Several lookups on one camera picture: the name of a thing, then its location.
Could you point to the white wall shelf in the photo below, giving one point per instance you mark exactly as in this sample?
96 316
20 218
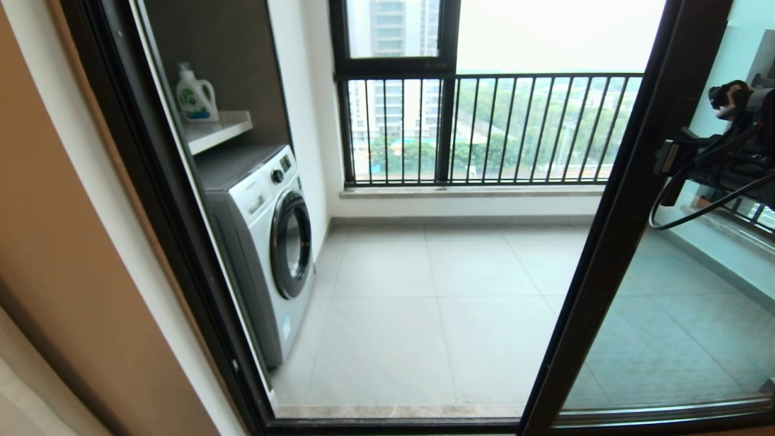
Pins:
218 130

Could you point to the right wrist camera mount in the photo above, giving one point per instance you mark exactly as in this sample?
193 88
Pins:
745 109

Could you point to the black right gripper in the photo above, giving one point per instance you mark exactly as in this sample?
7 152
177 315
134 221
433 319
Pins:
732 169

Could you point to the silver front-load washing machine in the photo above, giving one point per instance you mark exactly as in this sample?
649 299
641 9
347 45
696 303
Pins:
254 242

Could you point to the white detergent bottle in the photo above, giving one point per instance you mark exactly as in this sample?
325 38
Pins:
197 98

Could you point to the dark window frame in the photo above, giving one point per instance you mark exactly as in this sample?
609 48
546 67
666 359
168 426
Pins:
445 121

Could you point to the dark brown sliding glass door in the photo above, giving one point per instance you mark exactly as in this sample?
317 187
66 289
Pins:
605 242

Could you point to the long dark balcony railing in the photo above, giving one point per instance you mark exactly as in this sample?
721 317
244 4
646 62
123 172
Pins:
545 76

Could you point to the grey stone window sill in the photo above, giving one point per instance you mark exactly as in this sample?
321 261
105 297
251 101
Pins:
726 239
472 191

